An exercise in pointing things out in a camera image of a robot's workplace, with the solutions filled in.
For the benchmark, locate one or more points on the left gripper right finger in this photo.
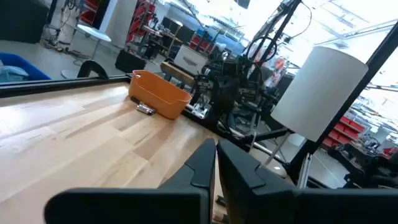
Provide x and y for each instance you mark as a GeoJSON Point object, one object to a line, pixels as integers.
{"type": "Point", "coordinates": [280, 205]}

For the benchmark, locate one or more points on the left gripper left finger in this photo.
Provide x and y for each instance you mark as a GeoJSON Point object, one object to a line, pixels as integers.
{"type": "Point", "coordinates": [174, 202]}

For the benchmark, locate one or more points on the silver battery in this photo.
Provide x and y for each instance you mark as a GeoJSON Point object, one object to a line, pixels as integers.
{"type": "Point", "coordinates": [143, 106]}
{"type": "Point", "coordinates": [148, 111]}

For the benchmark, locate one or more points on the black copper battery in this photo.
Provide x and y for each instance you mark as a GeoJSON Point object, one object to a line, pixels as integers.
{"type": "Point", "coordinates": [135, 99]}

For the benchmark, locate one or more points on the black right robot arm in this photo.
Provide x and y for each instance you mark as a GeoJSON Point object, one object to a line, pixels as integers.
{"type": "Point", "coordinates": [230, 93]}

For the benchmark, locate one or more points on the red storage bins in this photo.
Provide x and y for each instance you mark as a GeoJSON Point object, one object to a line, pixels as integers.
{"type": "Point", "coordinates": [345, 130]}

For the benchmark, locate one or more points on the orange plastic bin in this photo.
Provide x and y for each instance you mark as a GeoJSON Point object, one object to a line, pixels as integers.
{"type": "Point", "coordinates": [155, 93]}

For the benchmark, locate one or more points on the wooden bench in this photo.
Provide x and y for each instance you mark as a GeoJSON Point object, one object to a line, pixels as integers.
{"type": "Point", "coordinates": [175, 72]}

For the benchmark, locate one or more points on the white cabinet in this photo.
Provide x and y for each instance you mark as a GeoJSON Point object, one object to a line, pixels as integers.
{"type": "Point", "coordinates": [190, 59]}

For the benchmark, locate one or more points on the black equipment case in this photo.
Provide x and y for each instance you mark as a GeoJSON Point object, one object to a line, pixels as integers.
{"type": "Point", "coordinates": [129, 62]}

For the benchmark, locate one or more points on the red metal shelf rack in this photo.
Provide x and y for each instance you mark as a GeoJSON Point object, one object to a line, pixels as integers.
{"type": "Point", "coordinates": [140, 18]}

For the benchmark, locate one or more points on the white round table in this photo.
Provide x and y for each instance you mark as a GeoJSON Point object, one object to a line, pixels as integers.
{"type": "Point", "coordinates": [93, 32]}

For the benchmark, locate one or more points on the blue storage bin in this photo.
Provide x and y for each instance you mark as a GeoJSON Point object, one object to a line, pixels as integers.
{"type": "Point", "coordinates": [34, 70]}

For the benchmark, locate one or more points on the light blue cloth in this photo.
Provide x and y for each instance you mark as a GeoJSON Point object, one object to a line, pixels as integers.
{"type": "Point", "coordinates": [12, 74]}

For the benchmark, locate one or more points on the black sofa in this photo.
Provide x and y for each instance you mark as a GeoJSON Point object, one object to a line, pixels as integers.
{"type": "Point", "coordinates": [21, 18]}

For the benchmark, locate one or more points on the black arched bracket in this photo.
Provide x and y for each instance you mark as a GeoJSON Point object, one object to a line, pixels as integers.
{"type": "Point", "coordinates": [93, 63]}

